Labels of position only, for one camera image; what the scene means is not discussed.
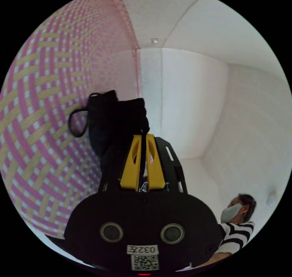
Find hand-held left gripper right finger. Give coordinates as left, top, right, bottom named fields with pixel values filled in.
left=146, top=133, right=165, bottom=190

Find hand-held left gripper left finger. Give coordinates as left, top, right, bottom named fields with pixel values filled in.
left=120, top=134, right=142, bottom=189

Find black pants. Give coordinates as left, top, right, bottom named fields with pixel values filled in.
left=68, top=90, right=150, bottom=186

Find person's body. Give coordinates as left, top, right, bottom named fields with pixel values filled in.
left=200, top=193, right=257, bottom=265

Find bed with pink woven mat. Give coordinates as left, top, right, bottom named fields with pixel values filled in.
left=0, top=0, right=141, bottom=239

